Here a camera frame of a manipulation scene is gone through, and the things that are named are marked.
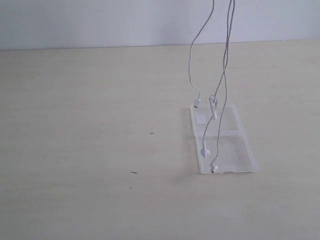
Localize clear plastic storage case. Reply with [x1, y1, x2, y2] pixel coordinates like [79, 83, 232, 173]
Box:
[190, 105, 257, 174]

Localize white square sticker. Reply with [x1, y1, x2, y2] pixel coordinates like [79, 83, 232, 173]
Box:
[195, 114, 207, 125]

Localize white wired earphones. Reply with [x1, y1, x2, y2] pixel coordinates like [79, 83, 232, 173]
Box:
[187, 0, 236, 174]

